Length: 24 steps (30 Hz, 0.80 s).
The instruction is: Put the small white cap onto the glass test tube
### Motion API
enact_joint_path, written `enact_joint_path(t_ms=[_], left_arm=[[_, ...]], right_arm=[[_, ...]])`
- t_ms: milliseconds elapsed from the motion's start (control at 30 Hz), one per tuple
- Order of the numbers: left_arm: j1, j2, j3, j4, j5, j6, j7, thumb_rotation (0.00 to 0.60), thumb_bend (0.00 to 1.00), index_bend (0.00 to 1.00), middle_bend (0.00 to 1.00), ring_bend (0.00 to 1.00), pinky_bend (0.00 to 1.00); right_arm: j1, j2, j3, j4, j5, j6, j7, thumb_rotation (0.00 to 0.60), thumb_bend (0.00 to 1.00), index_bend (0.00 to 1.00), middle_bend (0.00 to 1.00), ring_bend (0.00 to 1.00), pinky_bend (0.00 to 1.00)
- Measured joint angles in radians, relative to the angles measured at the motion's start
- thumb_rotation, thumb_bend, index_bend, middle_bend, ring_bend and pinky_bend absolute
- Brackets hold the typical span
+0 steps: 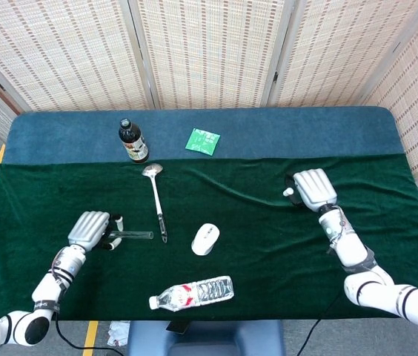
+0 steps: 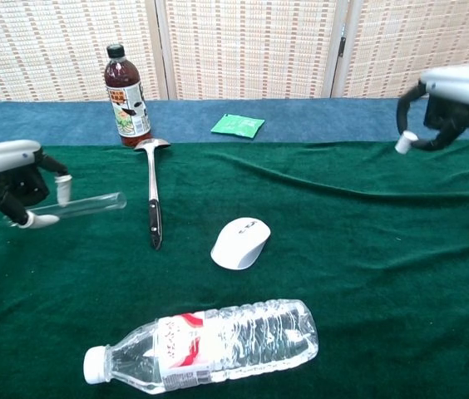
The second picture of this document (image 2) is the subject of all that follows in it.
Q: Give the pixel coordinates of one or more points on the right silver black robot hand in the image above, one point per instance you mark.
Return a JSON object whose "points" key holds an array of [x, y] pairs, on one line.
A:
{"points": [[463, 85]]}

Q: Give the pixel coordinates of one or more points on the small white tube cap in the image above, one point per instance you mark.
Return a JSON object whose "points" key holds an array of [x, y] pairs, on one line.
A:
{"points": [[404, 143]]}

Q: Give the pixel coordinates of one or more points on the clear glass test tube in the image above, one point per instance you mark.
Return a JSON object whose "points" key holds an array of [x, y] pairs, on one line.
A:
{"points": [[101, 203]]}

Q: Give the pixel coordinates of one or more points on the black screen hinge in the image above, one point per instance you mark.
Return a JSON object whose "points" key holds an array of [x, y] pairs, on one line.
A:
{"points": [[342, 46]]}

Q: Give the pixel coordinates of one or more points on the dark tea bottle black cap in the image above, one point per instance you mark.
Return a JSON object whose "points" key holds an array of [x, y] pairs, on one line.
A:
{"points": [[128, 104]]}

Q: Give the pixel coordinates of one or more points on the blue velvet cloth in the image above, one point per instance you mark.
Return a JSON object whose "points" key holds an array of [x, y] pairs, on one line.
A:
{"points": [[301, 120]]}

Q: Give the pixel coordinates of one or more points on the woven bamboo folding screen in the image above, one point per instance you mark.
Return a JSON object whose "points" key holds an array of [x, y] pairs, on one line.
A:
{"points": [[251, 50]]}

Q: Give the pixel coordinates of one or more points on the green foil packet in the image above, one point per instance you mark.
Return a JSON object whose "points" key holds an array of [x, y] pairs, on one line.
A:
{"points": [[238, 125]]}

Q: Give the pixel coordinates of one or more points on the dark green velvet cloth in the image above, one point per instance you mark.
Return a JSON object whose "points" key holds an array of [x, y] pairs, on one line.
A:
{"points": [[342, 291]]}

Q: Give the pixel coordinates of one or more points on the white computer mouse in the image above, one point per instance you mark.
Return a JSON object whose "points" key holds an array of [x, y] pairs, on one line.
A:
{"points": [[238, 245]]}

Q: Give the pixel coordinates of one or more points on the clear plastic water bottle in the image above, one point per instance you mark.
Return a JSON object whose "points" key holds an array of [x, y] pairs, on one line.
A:
{"points": [[226, 345]]}

